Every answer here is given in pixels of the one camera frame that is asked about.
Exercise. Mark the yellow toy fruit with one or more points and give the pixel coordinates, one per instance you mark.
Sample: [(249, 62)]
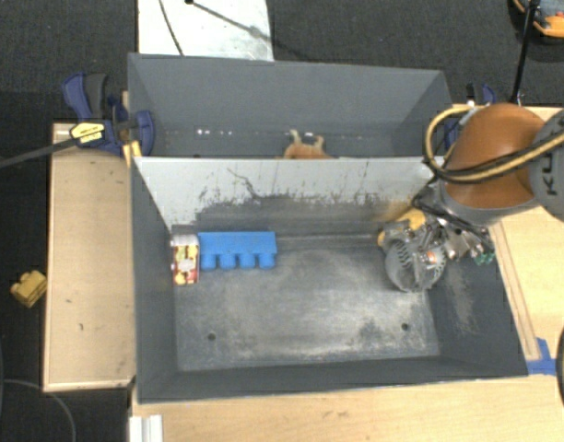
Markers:
[(413, 221)]

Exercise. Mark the grey round metal part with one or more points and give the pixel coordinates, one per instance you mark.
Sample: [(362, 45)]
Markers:
[(404, 265)]

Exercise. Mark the grey metal bin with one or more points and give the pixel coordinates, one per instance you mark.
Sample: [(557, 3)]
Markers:
[(309, 311)]

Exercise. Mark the brown toy animal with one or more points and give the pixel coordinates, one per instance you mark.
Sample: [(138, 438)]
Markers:
[(305, 149)]

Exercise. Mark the blue block with pegs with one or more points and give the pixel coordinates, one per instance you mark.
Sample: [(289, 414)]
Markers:
[(238, 246)]

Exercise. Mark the red and yellow small box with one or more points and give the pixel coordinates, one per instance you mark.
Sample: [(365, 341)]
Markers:
[(185, 260)]

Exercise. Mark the pale wood board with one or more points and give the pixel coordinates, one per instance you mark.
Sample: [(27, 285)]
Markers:
[(88, 256)]

